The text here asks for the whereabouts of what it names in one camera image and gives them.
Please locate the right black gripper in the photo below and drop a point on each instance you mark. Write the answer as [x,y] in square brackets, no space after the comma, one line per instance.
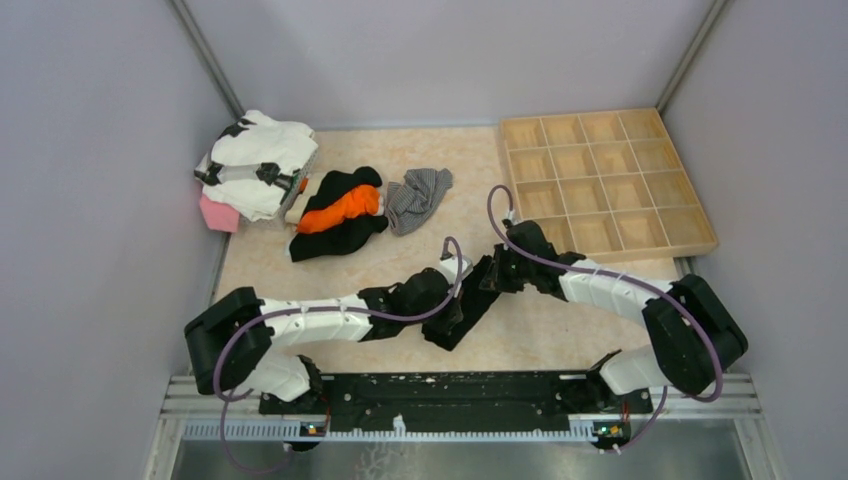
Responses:
[495,280]

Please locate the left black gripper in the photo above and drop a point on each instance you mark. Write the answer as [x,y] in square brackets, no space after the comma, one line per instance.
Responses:
[454,308]

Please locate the white perforated basket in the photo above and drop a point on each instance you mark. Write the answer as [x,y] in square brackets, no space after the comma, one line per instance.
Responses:
[278,223]

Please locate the orange underwear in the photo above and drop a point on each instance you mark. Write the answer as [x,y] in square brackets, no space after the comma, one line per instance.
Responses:
[361,200]

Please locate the black boxer underwear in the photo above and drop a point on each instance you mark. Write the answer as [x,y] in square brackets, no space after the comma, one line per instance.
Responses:
[474,302]

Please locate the grey striped underwear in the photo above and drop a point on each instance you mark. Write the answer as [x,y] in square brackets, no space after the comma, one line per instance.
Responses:
[410,203]

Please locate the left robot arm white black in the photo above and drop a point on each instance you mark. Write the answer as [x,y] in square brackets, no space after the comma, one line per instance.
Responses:
[230,343]

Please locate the black metal base rail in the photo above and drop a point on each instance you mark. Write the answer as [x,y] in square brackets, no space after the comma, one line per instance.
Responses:
[529,406]

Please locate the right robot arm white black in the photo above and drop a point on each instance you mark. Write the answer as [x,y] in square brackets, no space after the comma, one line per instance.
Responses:
[693,338]

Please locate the pink cloth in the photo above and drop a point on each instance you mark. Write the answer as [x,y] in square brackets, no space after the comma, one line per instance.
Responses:
[219,217]

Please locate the wooden compartment tray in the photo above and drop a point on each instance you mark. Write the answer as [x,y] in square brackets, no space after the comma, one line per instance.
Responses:
[607,184]

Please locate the white black clothes pile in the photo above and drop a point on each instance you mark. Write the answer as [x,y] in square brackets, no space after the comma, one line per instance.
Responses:
[254,163]

